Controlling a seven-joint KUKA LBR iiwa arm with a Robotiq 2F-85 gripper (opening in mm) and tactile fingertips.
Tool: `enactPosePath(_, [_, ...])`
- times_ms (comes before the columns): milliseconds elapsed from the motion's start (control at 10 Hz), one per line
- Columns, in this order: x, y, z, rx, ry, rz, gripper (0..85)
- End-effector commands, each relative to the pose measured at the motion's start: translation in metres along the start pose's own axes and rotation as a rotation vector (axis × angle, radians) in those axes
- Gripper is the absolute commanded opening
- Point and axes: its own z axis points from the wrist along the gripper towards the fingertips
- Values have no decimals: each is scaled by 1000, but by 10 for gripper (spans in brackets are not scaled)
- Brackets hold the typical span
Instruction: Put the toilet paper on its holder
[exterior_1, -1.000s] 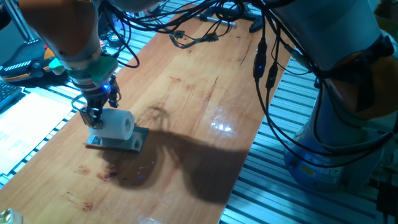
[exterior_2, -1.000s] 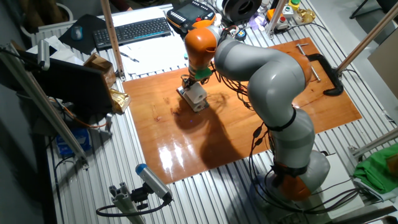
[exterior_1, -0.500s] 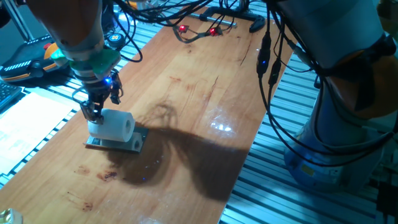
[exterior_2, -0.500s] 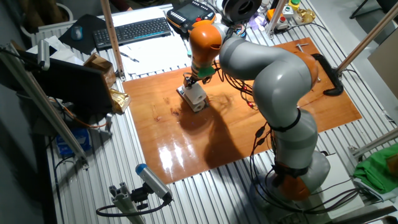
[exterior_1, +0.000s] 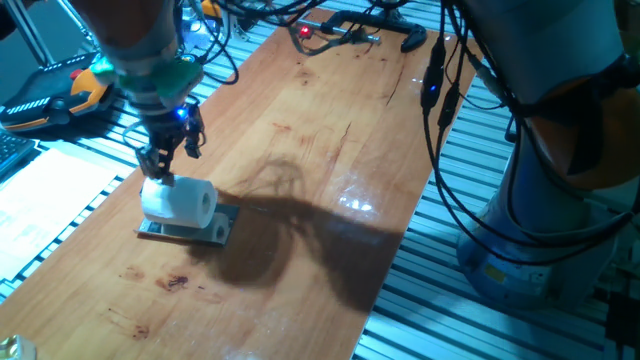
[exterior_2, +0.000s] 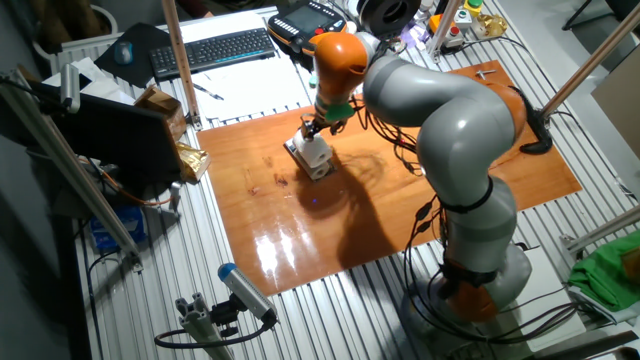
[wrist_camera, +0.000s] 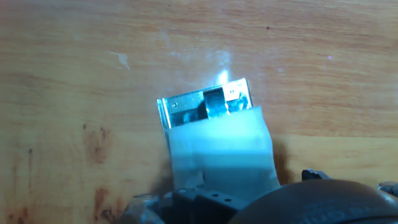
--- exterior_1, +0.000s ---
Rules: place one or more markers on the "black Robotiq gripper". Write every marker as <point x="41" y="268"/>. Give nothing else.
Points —
<point x="172" y="127"/>

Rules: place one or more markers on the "white toilet paper roll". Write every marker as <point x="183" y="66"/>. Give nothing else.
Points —
<point x="177" y="202"/>

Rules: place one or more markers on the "dark sleeved person forearm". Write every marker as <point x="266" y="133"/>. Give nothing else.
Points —
<point x="5" y="22"/>

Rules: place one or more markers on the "shiny metal toilet paper holder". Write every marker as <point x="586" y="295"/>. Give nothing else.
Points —
<point x="222" y="230"/>

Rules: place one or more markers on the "pale purple plastic object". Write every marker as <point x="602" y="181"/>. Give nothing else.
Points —
<point x="196" y="35"/>

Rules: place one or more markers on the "brown wooden board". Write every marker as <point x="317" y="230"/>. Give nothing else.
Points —
<point x="310" y="125"/>

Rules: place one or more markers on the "white printed paper sheets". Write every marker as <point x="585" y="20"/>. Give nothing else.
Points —
<point x="45" y="205"/>

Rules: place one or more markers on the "black orange teach pendant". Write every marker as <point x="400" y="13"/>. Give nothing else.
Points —
<point x="45" y="100"/>

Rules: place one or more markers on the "small orange object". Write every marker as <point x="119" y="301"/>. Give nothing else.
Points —
<point x="211" y="7"/>

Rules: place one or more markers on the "dark computer keyboard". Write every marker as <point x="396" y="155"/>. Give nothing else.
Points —
<point x="12" y="150"/>

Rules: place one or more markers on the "silver tripod legs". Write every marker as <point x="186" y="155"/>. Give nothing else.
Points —
<point x="30" y="35"/>

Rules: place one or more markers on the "black metal C-clamp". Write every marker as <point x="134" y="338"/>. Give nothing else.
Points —
<point x="410" y="32"/>

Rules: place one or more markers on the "black inline adapter blue light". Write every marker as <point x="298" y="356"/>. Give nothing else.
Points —
<point x="432" y="87"/>

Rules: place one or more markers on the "black plain inline adapter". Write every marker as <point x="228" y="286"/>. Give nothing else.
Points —
<point x="448" y="107"/>

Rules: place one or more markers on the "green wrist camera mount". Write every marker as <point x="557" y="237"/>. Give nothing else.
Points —
<point x="175" y="77"/>

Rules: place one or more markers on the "silver vertical post black base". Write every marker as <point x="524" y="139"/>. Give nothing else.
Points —
<point x="391" y="6"/>

